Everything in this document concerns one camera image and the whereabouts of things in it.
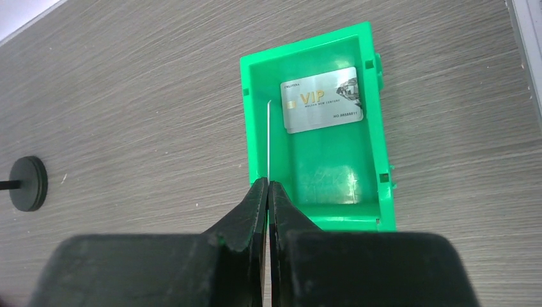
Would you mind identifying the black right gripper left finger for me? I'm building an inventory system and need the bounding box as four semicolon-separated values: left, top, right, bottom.
204;178;268;306

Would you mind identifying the silver VIP card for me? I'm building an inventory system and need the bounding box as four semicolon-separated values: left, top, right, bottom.
280;67;364;134

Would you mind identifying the aluminium frame rail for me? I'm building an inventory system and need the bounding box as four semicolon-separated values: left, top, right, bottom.
506;0;541;119

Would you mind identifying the green plastic bin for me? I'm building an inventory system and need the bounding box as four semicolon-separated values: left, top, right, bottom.
240;22;396;232

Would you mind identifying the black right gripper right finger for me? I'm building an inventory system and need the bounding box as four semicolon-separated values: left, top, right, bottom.
269;181;320;306

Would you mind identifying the black microphone stand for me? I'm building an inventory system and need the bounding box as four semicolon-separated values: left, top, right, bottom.
1;156;48;212

